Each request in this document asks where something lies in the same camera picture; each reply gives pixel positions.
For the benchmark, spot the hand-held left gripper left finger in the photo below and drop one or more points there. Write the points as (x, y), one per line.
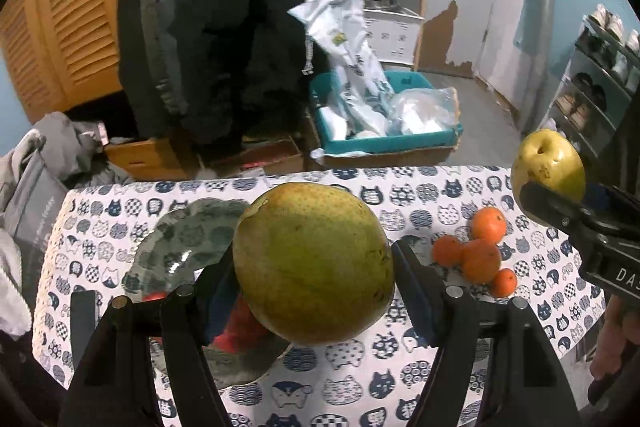
(215, 307)

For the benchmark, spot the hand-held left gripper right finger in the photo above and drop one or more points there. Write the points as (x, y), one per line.
(415, 292)

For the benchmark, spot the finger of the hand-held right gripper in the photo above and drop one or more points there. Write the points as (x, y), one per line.
(612, 202)
(552, 209)

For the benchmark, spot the red apple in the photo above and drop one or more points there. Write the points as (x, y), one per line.
(240, 329)

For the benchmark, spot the small yellow pear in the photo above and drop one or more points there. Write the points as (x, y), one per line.
(545, 162)

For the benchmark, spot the large orange mandarin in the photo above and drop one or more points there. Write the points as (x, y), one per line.
(480, 262)

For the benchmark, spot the green glass bowl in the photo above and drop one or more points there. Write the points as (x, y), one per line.
(185, 237)

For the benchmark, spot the tiny orange mandarin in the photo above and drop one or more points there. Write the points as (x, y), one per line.
(503, 283)

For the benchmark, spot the large yellow-green pear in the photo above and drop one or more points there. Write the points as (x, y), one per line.
(310, 257)

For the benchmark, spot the person's right hand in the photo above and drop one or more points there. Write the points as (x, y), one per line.
(617, 342)

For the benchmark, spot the cat print tablecloth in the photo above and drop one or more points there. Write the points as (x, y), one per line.
(350, 367)

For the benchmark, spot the group of assorted shoes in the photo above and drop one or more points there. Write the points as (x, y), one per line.
(585, 102)

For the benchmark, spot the metal shoe rack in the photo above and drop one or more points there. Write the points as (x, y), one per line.
(595, 72)

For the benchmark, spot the black rectangular object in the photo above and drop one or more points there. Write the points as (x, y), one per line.
(82, 322)

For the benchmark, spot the cardboard box with red contents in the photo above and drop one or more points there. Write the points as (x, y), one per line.
(265, 159)

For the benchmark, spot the clear plastic bag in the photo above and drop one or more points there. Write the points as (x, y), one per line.
(425, 112)

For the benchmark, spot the wooden drawer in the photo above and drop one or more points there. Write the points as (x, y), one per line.
(145, 157)

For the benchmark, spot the grey vertical pipe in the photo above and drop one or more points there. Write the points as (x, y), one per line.
(537, 32)

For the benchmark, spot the teal plastic basket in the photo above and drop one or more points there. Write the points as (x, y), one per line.
(415, 82)

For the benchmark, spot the grey printed bag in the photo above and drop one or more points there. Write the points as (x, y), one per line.
(35, 202)

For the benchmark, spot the dark grey garment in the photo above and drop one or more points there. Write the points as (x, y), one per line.
(75, 147)

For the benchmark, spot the white plastic basket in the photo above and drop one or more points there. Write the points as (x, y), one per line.
(395, 37)

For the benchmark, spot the white printed bag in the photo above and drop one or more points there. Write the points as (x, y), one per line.
(345, 57)

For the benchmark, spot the black hanging coat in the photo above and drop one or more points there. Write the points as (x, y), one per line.
(225, 32)

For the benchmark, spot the grey hanging jacket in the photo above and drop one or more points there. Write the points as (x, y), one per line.
(150, 7)

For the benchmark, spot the wooden louvered wardrobe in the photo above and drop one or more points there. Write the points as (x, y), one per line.
(75, 7)

